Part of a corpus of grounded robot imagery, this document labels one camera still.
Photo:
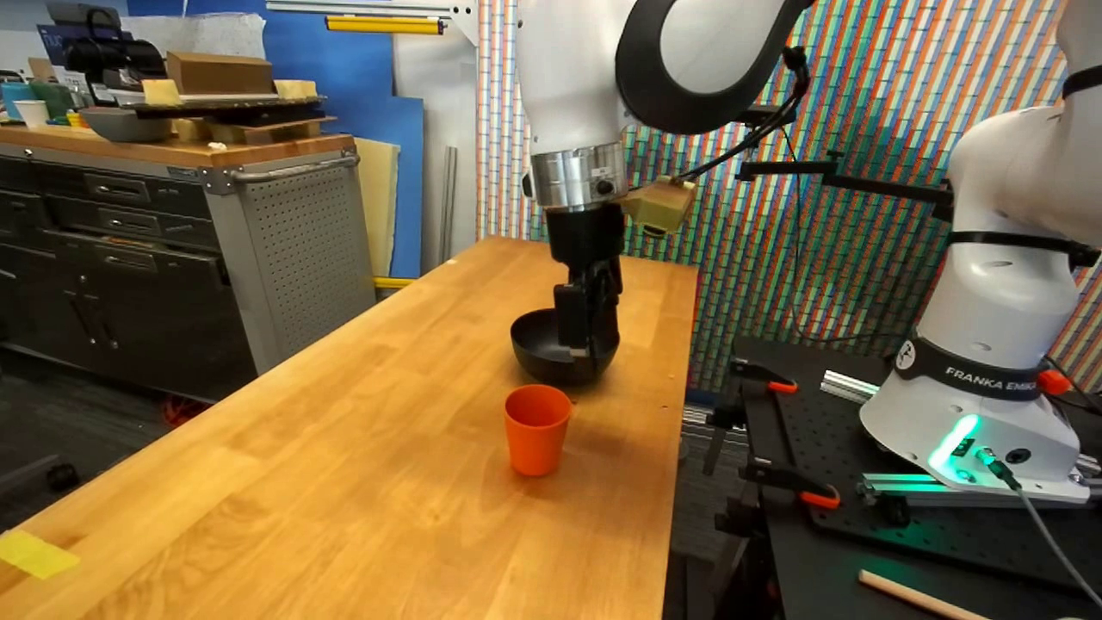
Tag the silver aluminium rail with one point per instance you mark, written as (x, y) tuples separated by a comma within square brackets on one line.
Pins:
[(848, 387)]

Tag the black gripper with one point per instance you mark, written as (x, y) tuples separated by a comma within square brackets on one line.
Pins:
[(582, 234)]

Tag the tan wrist camera box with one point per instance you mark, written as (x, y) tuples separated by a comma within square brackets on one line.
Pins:
[(658, 207)]

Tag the orange plastic cup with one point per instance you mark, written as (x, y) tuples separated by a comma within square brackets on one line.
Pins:
[(540, 434)]

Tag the stacked wooden boards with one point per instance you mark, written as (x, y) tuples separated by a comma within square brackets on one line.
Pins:
[(229, 114)]

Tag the yellow spirit level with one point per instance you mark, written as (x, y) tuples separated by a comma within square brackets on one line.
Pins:
[(383, 26)]

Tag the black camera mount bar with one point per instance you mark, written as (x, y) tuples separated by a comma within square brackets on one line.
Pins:
[(848, 181)]

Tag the brown cardboard box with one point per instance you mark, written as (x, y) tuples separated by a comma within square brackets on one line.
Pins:
[(223, 75)]

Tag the black bowl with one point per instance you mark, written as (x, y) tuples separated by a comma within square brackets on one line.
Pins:
[(540, 344)]

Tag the yellow tape piece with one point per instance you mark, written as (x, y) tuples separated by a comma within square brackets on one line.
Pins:
[(37, 556)]

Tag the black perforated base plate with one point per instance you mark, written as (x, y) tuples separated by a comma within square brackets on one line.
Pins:
[(840, 434)]

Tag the blue foam board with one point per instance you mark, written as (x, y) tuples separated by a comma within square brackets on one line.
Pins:
[(379, 125)]

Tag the wooden stick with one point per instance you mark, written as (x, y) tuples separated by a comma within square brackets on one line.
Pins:
[(918, 596)]

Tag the grey metal tool cabinet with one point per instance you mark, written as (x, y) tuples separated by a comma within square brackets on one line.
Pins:
[(139, 254)]

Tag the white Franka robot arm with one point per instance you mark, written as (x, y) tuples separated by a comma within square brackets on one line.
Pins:
[(988, 287)]

